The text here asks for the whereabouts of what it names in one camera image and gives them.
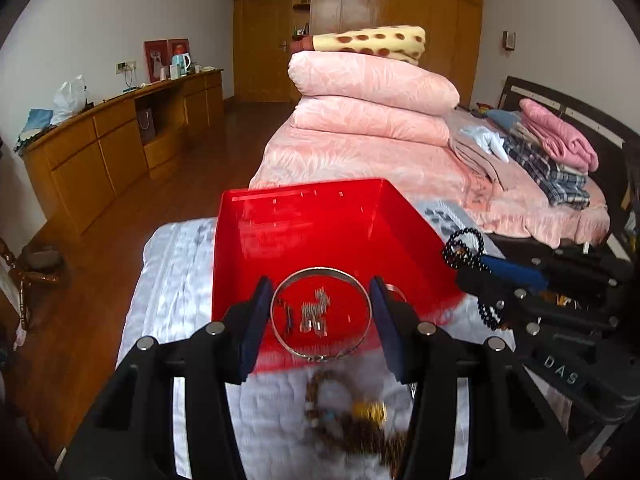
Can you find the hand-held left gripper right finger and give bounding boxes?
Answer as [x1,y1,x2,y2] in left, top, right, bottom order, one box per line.
[369,275,586,480]

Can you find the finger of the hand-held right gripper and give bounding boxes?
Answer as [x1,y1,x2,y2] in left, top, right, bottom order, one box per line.
[480,247,636,293]
[456,267,616,336]

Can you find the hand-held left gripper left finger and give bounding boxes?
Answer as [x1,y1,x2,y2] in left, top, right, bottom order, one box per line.
[57,276,275,480]

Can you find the dark bead bracelet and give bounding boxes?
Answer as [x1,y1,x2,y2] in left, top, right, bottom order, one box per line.
[442,227,507,332]

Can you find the wide silver bangle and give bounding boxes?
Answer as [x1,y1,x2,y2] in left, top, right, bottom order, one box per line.
[270,267,374,363]

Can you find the red plastic box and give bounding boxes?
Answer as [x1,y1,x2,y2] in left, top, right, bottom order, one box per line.
[211,178,466,375]

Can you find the grey leaf-print quilted cover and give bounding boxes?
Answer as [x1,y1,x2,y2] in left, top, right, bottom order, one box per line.
[116,200,516,480]

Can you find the plaid folded clothes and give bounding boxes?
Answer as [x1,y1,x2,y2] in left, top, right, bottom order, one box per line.
[502,135,592,211]

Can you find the dusty pink throw blanket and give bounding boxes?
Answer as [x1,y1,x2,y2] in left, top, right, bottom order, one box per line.
[447,110,507,192]

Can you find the white cloth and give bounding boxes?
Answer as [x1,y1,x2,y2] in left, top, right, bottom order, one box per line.
[460,125,511,164]

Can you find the pink folded blanket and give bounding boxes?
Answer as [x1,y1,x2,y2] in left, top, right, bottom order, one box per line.
[519,98,599,174]

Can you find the pink bed sheet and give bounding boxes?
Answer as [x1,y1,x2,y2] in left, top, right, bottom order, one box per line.
[248,107,611,249]

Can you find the dark wooden headboard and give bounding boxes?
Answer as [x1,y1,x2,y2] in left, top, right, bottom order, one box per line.
[500,76,640,261]

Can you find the pink folded quilt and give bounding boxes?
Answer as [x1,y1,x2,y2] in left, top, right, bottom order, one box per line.
[291,95,451,146]
[287,51,461,116]

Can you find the grey paper bag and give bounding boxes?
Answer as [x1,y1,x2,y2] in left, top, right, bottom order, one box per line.
[137,107,157,145]

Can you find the wooden sideboard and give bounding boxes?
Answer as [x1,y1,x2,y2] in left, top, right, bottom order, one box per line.
[17,69,226,239]

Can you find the yellow spotted pillow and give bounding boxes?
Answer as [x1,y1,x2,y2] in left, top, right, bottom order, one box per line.
[290,26,427,67]

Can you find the white electric kettle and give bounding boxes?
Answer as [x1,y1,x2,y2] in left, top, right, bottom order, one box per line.
[171,45,194,75]

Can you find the white plastic bag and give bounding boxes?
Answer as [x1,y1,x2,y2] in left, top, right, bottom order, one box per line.
[50,75,89,125]

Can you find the blue cloth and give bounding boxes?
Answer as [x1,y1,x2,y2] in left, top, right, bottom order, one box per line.
[15,108,55,146]

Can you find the wooden wardrobe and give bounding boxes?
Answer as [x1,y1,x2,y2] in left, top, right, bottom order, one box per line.
[218,0,485,106]

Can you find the multicolour bead bracelet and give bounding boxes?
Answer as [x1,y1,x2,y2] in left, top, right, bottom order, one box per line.
[304,370,362,429]

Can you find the amber bead bracelet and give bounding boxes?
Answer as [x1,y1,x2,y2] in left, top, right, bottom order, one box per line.
[320,400,412,470]

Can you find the red photo frame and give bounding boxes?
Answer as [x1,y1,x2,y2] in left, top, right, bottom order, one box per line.
[144,40,171,84]
[167,38,191,69]

